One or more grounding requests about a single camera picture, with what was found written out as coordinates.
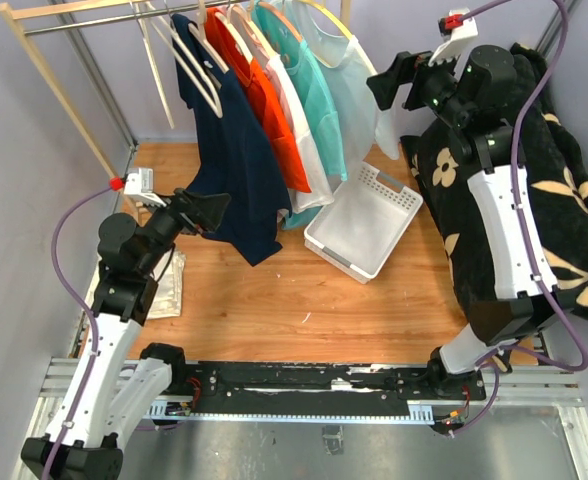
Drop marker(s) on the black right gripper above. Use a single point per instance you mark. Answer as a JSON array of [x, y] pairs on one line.
[[385, 85]]

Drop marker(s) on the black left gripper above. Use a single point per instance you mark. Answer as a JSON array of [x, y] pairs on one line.
[[195, 213]]

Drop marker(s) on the sheer white t shirt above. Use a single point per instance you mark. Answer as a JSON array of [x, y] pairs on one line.
[[346, 67]]

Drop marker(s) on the yellow hanger with metal hook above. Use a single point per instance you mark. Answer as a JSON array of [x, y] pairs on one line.
[[316, 19]]

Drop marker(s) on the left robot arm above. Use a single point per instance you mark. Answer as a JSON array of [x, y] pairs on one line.
[[88, 435]]

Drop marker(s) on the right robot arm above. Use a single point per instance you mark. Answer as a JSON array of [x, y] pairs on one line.
[[487, 147]]

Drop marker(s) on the navy blue t shirt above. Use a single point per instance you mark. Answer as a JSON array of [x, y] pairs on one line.
[[236, 157]]

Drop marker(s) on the cream hanger on navy shirt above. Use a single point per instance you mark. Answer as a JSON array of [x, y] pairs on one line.
[[192, 66]]

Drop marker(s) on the white pink t shirt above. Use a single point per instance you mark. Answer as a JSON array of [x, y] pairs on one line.
[[299, 135]]

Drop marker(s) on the teal t shirt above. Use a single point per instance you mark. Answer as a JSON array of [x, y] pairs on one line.
[[318, 105]]

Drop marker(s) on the orange t shirt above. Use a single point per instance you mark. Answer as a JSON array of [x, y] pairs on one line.
[[261, 95]]

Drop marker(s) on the empty cream hanger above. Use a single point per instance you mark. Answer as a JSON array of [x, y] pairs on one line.
[[152, 63]]

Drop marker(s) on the folded cream cloth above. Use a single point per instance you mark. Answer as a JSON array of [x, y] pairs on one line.
[[168, 298]]

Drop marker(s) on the white plastic basket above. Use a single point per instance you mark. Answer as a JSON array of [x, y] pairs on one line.
[[358, 231]]

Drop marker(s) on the black floral blanket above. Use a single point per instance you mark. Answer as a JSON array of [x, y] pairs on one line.
[[557, 190]]

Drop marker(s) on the wooden clothes rack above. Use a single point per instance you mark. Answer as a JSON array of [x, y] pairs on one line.
[[15, 17]]

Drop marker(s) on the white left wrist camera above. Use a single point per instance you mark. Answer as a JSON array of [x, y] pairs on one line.
[[138, 184]]

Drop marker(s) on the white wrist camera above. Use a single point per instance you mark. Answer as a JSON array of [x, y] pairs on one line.
[[458, 31], [138, 184]]

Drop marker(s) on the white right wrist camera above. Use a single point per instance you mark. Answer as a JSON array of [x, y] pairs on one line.
[[458, 31]]

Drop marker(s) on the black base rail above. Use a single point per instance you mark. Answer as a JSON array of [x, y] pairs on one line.
[[313, 390]]

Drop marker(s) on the metal corner post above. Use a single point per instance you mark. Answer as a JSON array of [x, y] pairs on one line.
[[101, 86]]

